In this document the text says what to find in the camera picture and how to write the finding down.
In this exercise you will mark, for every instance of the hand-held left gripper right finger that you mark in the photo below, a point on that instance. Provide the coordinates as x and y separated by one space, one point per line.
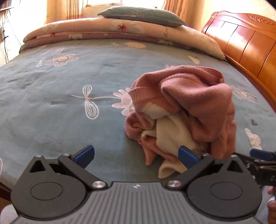
188 157

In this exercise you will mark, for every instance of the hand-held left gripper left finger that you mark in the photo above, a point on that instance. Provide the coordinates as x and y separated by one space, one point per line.
84 155

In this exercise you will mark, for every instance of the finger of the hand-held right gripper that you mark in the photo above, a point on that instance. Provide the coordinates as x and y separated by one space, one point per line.
258 153
245 158

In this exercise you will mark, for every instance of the pink and cream sweater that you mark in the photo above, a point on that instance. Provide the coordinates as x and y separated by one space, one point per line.
194 97

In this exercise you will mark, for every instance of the person's right hand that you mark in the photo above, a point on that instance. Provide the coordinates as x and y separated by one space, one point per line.
272 209

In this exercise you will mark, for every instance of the blue floral bed sheet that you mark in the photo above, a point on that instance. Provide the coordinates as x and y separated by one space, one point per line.
54 107

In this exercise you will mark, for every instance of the wooden headboard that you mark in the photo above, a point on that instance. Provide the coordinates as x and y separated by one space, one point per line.
248 43

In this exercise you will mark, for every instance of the folded floral quilt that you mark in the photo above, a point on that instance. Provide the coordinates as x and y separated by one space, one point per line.
86 28

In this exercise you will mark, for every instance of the orange floral curtain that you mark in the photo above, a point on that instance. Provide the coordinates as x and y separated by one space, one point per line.
73 8
179 5

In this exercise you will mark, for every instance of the grey-green pillow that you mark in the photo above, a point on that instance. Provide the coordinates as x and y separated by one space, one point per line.
140 15

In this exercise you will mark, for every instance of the bright window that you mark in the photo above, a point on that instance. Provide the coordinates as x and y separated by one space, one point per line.
129 1

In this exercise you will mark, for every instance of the black wall power socket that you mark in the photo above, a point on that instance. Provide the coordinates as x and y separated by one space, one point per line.
3 34

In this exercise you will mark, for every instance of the wall-mounted television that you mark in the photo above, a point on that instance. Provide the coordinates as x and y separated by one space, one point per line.
5 3

